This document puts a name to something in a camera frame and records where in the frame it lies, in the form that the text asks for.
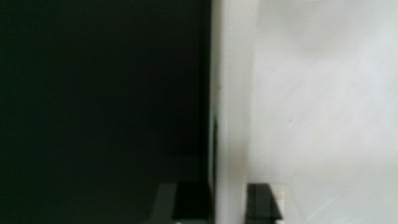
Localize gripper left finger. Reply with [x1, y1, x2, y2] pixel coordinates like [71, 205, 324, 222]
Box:
[149, 182, 213, 224]

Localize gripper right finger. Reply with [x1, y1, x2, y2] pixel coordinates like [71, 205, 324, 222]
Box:
[245, 183, 283, 224]

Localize white square tabletop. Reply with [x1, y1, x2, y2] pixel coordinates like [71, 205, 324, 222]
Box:
[212, 0, 398, 224]

